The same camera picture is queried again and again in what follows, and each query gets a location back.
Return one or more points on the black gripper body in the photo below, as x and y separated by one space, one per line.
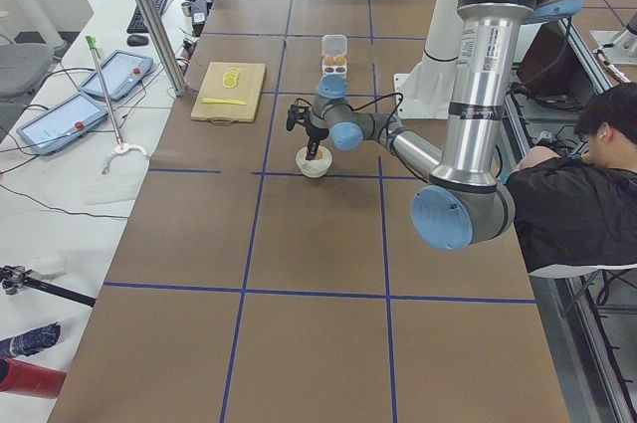
316 133

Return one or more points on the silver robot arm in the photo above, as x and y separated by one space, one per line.
462 203

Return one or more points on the clear plastic egg box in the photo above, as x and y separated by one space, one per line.
334 45

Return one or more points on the white ceramic bowl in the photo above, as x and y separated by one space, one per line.
313 169

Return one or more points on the bamboo cutting board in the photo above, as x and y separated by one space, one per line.
250 84

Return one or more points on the yellow lemon slice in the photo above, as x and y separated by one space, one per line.
229 78
230 84
233 71

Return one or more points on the yellow plastic knife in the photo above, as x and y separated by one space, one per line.
228 102

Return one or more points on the grabber reaching stick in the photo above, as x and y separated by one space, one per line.
121 146

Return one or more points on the blue teach pendant far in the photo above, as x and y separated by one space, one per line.
122 70

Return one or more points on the blue teach pendant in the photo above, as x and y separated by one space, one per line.
61 125
122 70

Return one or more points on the black computer mouse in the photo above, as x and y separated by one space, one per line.
136 40

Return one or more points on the blue teach pendant near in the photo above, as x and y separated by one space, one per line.
61 125

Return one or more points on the seated person in black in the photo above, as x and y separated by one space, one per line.
574 215

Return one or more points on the black tripod tool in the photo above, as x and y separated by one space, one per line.
16 278

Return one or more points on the folded blue umbrella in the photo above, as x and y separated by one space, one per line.
31 342

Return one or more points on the red bottle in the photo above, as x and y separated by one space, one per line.
26 379

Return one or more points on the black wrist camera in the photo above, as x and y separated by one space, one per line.
297 115

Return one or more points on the aluminium frame post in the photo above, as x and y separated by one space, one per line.
162 45

